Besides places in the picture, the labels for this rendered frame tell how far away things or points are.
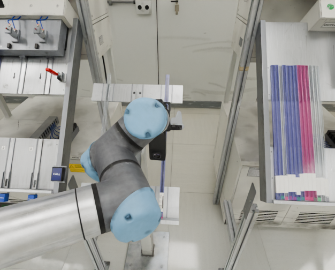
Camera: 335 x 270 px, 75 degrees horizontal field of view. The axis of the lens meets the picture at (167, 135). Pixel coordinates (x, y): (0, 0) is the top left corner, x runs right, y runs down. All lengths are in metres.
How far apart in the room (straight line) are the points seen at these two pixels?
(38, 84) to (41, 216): 0.77
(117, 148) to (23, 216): 0.17
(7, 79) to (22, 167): 0.37
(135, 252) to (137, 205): 1.21
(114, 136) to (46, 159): 0.57
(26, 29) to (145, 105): 0.79
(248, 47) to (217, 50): 1.50
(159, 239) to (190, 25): 1.99
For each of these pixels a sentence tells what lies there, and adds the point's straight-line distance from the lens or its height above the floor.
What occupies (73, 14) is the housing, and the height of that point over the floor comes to 1.23.
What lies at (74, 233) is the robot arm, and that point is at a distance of 0.34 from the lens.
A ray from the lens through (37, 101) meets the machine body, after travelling 1.87.
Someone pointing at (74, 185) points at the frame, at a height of 0.72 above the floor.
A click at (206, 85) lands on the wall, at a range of 2.70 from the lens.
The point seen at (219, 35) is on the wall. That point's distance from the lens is 2.54.
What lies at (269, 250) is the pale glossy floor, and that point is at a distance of 1.64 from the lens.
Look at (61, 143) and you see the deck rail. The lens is 0.92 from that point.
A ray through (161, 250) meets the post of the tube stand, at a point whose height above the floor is 0.01.
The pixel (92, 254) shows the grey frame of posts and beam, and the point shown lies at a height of 0.21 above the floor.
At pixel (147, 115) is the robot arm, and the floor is 1.17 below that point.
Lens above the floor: 1.37
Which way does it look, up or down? 36 degrees down
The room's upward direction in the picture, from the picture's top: straight up
